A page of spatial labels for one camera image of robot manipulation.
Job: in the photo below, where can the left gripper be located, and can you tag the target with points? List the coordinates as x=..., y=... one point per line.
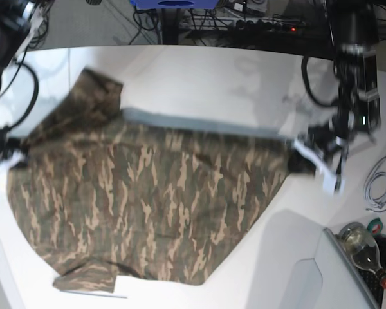
x=330, y=138

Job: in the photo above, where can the camouflage t-shirt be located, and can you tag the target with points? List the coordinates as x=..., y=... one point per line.
x=100, y=197

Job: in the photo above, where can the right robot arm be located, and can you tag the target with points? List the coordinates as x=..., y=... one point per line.
x=19, y=23

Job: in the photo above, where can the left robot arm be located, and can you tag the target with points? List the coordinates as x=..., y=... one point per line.
x=353, y=30

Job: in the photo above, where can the green tape roll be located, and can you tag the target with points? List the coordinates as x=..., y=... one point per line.
x=375, y=226

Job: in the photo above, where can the clear glass bottle red cap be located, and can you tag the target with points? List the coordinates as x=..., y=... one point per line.
x=363, y=250

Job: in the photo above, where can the black power strip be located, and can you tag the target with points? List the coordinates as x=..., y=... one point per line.
x=269, y=25

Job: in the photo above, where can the blue box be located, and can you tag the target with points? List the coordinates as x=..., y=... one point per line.
x=174, y=4

